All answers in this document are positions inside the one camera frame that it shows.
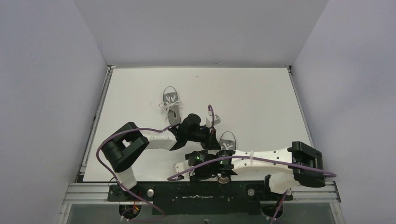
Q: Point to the grey canvas sneaker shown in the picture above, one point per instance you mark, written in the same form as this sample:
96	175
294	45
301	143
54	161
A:
170	106
227	142

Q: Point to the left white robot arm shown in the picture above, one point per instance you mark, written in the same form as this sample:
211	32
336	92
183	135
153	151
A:
124	147

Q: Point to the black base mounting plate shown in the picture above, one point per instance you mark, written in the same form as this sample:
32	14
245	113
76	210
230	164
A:
210	198

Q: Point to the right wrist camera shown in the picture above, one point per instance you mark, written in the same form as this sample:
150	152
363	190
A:
181	166

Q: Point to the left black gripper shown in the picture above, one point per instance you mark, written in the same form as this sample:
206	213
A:
211	137

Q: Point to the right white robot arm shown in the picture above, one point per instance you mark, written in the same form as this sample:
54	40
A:
280	176

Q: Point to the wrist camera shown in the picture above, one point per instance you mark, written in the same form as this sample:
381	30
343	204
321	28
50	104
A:
210	122
181	166

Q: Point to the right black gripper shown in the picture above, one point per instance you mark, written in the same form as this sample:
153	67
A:
198	174

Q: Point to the aluminium frame rail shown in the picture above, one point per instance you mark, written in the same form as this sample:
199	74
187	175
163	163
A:
96	193

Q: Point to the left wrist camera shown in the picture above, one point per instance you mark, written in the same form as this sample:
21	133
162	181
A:
210	122

